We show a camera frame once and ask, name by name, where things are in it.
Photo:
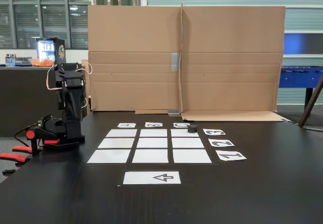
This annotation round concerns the paper sheet letter A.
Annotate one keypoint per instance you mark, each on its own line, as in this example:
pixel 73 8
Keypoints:
pixel 119 126

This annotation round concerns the blue foosball table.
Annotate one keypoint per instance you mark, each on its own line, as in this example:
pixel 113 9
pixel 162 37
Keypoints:
pixel 300 77

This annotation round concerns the paper sheet letter B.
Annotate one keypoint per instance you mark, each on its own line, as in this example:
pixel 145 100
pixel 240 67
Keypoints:
pixel 147 126

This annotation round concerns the black mini fridge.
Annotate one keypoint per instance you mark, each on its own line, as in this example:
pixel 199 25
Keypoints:
pixel 56 51

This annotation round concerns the paper sheet number 3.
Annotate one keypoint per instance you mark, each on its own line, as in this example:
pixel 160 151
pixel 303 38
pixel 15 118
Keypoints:
pixel 205 134

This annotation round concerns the large brown cardboard box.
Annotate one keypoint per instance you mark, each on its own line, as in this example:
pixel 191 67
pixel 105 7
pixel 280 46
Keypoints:
pixel 227 57

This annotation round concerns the white arrow paper sheet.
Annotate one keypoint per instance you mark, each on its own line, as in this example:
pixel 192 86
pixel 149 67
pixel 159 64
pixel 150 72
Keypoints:
pixel 141 178

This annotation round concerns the black clamp red button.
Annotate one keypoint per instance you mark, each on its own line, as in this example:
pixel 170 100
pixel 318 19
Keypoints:
pixel 38 134

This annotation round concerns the small black clamp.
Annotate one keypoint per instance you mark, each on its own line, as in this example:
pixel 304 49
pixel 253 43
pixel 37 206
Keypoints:
pixel 8 172

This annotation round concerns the green controller board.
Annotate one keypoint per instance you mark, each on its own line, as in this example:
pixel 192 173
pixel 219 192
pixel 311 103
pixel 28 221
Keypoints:
pixel 43 120

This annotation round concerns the paper sheet number 1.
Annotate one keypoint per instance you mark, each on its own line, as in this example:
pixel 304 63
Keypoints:
pixel 219 158

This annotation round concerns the paper sheet letter C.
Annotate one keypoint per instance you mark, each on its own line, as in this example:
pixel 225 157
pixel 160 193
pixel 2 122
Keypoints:
pixel 175 126

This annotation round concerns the brown wooden stand leg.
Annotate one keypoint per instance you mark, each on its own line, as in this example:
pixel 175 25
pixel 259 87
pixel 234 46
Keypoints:
pixel 311 100

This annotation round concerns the black octagonal token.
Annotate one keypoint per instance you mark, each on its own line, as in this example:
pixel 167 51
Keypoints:
pixel 192 128

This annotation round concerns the bowl of orange snacks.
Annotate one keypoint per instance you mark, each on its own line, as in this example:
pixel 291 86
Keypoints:
pixel 43 62

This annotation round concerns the paper sheet number 2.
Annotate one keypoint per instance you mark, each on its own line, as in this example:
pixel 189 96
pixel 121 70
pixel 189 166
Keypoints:
pixel 212 145

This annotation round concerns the dark brown counter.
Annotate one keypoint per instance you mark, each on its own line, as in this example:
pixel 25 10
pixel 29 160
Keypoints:
pixel 25 95

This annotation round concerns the blue white box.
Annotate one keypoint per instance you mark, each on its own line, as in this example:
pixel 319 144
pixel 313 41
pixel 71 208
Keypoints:
pixel 10 61

